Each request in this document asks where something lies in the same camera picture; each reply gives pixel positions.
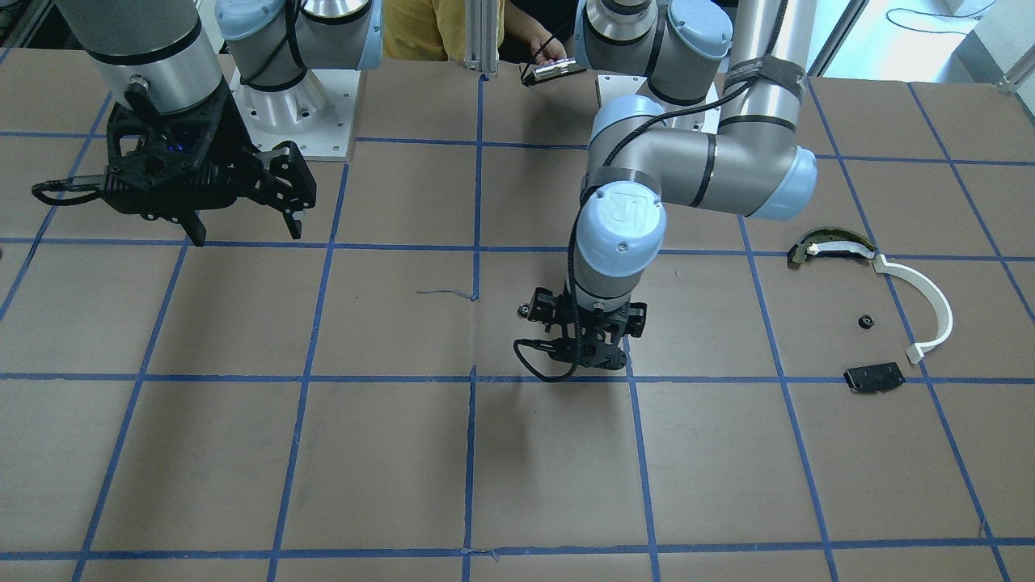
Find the smartphone in hand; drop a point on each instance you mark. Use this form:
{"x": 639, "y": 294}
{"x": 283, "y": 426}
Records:
{"x": 537, "y": 74}

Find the person in yellow shirt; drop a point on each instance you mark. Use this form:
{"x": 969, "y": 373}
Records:
{"x": 435, "y": 30}

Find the aluminium frame post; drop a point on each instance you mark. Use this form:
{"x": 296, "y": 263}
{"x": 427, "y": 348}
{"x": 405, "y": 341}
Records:
{"x": 482, "y": 20}

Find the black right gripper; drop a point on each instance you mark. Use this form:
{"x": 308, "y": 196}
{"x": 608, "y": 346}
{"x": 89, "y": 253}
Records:
{"x": 235, "y": 134}

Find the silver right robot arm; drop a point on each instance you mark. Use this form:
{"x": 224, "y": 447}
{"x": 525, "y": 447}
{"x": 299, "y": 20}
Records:
{"x": 160, "y": 43}

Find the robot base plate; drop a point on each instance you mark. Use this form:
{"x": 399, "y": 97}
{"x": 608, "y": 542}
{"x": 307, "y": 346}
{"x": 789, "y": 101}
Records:
{"x": 317, "y": 115}

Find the person's hand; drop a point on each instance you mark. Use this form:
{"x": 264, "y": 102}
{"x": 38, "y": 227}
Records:
{"x": 544, "y": 47}

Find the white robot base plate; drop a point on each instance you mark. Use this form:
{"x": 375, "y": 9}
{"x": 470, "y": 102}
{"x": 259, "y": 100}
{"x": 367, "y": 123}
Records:
{"x": 615, "y": 86}

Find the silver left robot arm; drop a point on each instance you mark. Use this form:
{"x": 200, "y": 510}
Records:
{"x": 753, "y": 166}

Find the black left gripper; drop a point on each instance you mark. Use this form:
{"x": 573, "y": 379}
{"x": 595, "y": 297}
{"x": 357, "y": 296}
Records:
{"x": 635, "y": 318}

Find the black rectangular plastic part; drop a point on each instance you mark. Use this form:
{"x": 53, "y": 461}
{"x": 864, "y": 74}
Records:
{"x": 872, "y": 379}

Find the green curved brake shoe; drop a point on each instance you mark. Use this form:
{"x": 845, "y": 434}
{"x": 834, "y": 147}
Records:
{"x": 830, "y": 242}

